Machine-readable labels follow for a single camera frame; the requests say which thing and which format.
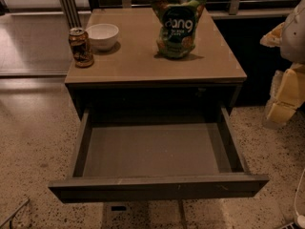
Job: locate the white ceramic bowl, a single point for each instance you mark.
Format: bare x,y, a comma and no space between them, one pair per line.
103,36

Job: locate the green rice chip bag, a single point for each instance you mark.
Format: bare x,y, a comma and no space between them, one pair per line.
179,20

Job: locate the metal rod on floor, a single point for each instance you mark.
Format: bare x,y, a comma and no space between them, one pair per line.
9,219

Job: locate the brown soda can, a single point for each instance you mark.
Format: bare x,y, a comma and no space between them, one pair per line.
81,47

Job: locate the grey cabinet with tan top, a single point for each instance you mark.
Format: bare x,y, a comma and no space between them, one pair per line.
135,62

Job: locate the open grey top drawer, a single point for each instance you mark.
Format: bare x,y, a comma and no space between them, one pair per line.
157,155

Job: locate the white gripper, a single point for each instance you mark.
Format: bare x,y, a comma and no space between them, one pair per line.
294,38

